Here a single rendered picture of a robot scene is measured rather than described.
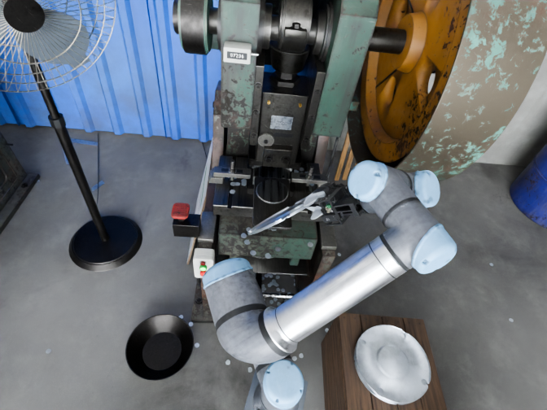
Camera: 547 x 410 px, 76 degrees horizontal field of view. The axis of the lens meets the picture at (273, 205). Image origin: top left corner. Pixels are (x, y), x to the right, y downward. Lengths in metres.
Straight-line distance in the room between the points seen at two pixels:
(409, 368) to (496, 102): 1.04
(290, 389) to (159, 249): 1.29
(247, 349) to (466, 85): 0.69
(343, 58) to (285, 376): 0.90
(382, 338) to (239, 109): 1.05
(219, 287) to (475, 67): 0.69
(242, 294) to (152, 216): 1.61
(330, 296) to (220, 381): 1.23
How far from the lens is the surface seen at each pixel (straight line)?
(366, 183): 0.65
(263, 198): 1.31
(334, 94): 1.10
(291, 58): 1.11
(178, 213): 1.30
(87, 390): 1.89
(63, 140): 1.72
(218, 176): 1.45
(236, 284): 0.76
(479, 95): 0.89
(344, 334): 1.57
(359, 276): 0.62
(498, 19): 0.87
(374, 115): 1.39
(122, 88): 2.70
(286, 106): 1.16
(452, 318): 2.27
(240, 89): 1.08
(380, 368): 1.53
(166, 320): 1.87
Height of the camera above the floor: 1.74
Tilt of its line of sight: 48 degrees down
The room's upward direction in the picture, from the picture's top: 9 degrees clockwise
